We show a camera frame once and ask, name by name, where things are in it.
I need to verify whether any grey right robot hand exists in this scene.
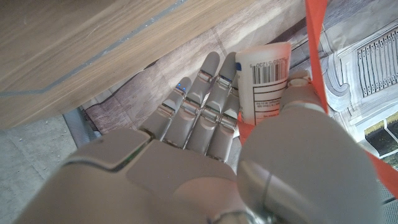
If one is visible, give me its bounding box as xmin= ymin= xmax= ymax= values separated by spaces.
xmin=12 ymin=51 xmax=385 ymax=224

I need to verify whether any small white spray bottle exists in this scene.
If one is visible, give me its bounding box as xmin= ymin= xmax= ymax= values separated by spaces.
xmin=235 ymin=42 xmax=292 ymax=126

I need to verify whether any orange satin ribbon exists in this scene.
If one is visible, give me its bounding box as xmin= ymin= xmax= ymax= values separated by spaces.
xmin=238 ymin=0 xmax=398 ymax=200

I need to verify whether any blue-grey rolled backdrop tube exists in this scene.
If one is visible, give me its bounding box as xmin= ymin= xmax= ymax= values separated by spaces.
xmin=62 ymin=107 xmax=100 ymax=149

